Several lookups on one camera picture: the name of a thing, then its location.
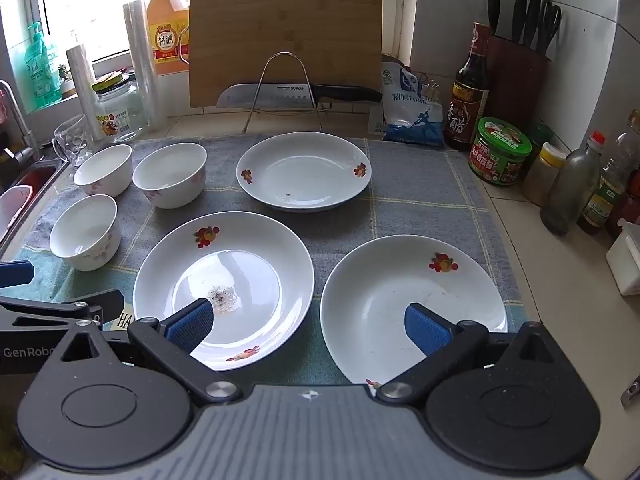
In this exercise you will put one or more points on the steel sink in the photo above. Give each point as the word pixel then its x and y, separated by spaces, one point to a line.
pixel 30 175

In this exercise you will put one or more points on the white fruit print plate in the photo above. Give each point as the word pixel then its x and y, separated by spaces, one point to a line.
pixel 240 260
pixel 380 290
pixel 305 175

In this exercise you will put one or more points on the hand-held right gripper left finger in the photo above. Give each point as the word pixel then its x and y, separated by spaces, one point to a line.
pixel 192 322

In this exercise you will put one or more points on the bamboo cutting board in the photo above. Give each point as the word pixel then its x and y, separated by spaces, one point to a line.
pixel 285 25

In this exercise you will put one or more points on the white blue salt bag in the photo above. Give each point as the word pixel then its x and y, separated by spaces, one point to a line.
pixel 412 120

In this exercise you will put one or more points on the white plastic box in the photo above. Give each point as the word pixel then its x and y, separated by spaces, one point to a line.
pixel 625 260

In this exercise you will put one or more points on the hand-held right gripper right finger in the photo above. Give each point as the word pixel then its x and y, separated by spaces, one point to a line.
pixel 425 327

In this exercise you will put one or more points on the green lid sauce jar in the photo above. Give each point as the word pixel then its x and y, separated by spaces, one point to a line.
pixel 500 152

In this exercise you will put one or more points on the green label oil bottle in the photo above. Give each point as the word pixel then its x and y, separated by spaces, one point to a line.
pixel 602 200

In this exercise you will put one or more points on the green cap spice bottle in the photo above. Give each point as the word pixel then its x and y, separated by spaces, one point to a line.
pixel 542 132

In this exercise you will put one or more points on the small clear plastic wrap roll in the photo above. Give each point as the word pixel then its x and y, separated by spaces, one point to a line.
pixel 82 90

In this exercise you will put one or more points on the clear glass mug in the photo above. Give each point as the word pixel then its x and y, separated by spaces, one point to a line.
pixel 75 140

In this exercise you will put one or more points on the dark vinegar bottle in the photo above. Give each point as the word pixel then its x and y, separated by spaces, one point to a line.
pixel 467 105

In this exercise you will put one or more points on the yellow cooking wine jug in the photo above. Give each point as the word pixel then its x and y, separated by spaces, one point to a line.
pixel 167 20

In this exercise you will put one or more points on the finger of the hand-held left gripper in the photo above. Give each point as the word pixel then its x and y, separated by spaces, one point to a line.
pixel 15 273
pixel 50 310

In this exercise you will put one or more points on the white pink flower bowl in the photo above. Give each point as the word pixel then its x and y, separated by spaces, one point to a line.
pixel 82 232
pixel 102 167
pixel 170 172

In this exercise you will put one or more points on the metal faucet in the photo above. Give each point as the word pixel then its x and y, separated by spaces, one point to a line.
pixel 17 120

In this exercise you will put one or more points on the yellow cap spice jar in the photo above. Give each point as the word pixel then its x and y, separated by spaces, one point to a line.
pixel 545 175

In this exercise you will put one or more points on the green soap pump bottle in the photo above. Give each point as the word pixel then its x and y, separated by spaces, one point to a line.
pixel 40 70

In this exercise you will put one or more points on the black kitchen scissors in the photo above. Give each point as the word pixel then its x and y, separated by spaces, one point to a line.
pixel 549 25

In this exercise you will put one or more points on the glass jar with lid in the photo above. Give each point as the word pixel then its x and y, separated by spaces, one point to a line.
pixel 117 115

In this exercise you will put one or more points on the red cap glass bottle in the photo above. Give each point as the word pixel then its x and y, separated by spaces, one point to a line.
pixel 570 185

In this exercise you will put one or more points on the silver binder clip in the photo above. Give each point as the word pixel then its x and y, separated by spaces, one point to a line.
pixel 429 87

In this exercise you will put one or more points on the grey checked dish towel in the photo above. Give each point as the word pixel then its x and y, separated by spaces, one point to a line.
pixel 415 195

